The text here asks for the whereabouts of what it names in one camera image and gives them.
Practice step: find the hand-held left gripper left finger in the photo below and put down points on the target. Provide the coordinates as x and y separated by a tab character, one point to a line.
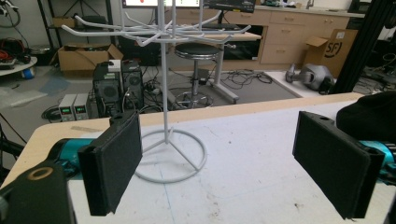
112	161

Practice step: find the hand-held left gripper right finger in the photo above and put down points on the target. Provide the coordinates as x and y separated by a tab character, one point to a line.
330	155

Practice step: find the black cloth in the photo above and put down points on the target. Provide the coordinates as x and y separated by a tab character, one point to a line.
370	118

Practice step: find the grey bench power supply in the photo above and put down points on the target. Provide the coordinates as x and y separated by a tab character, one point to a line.
66	109
81	107

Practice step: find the black computer tower white top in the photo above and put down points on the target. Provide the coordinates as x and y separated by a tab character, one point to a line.
106	84

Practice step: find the grey machine part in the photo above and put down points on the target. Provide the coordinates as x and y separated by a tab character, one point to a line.
311	76

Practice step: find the grey floor mat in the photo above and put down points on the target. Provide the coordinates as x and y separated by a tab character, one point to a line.
264	90

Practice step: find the printed cardboard box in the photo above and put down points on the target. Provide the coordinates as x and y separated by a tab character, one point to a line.
336	51

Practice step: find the open cardboard box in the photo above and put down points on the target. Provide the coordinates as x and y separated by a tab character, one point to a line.
77	59

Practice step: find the black metal stand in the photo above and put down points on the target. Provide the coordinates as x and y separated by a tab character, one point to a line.
358	49

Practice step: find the wooden cabinet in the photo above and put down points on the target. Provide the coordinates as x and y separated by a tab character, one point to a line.
286	37

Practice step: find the round white table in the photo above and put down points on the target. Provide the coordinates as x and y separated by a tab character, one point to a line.
17	67

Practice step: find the black round stool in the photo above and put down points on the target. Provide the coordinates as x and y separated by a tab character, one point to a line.
196	50

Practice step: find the black metal shelf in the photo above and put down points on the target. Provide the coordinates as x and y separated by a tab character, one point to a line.
77	18

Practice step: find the computer monitor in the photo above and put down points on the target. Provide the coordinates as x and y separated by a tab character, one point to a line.
146	3

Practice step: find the black monitor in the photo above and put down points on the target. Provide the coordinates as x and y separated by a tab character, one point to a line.
230	4

